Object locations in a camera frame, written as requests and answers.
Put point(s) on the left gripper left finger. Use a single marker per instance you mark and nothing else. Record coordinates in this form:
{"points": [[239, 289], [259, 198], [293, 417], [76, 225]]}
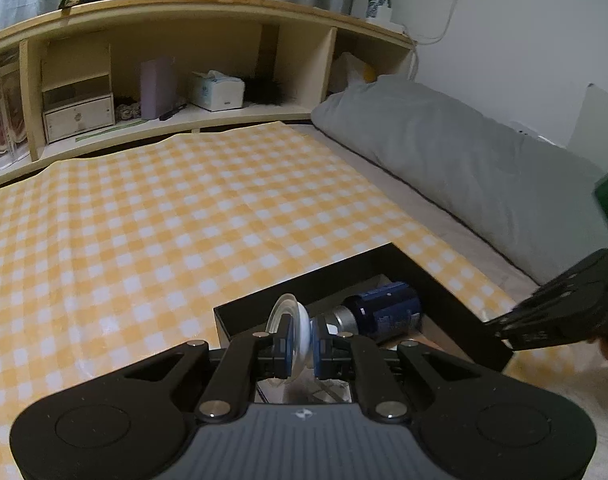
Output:
{"points": [[275, 351]]}

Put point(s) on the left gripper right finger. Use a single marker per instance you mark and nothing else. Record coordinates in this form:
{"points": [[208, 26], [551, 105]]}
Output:
{"points": [[331, 352]]}

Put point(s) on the dark blue jar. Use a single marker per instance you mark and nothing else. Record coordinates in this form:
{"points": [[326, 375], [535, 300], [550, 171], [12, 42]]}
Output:
{"points": [[381, 314]]}

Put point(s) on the black shallow cardboard box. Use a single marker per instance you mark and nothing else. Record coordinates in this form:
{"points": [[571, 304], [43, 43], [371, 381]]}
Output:
{"points": [[447, 359]]}

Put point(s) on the grey pillow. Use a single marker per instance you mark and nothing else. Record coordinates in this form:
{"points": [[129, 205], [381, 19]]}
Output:
{"points": [[530, 200]]}

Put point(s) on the yellow checkered cloth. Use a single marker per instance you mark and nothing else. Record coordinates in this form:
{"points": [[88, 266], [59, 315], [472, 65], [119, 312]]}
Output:
{"points": [[107, 260]]}

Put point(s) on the white tissue box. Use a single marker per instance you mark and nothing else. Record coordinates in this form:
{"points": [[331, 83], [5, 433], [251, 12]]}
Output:
{"points": [[215, 91]]}

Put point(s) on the purple box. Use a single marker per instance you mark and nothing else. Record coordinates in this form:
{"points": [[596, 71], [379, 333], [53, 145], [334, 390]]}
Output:
{"points": [[158, 87]]}

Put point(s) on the white small drawer box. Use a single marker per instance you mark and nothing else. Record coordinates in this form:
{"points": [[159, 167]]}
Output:
{"points": [[79, 117]]}

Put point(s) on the wooden headboard shelf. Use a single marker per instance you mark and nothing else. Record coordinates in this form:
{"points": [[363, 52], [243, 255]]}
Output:
{"points": [[62, 73]]}

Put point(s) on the clear display case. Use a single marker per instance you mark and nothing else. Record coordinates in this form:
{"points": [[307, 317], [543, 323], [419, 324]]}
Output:
{"points": [[13, 133]]}

